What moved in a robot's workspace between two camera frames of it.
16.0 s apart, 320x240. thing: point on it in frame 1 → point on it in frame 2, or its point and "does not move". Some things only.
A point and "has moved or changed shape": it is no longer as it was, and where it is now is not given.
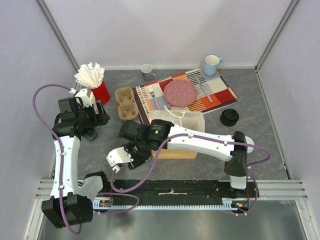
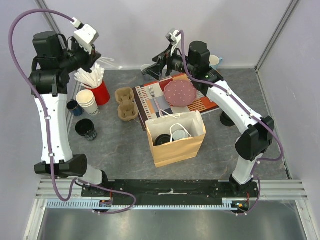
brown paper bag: (193, 120) has moved or changed shape
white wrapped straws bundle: (89, 76) does not move
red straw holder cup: (101, 93) does not move
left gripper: (98, 119) → (90, 59)
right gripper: (136, 155) → (163, 62)
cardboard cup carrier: (127, 109) does not move
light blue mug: (212, 62) does not move
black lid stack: (229, 117) does not move
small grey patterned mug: (146, 70) does not move
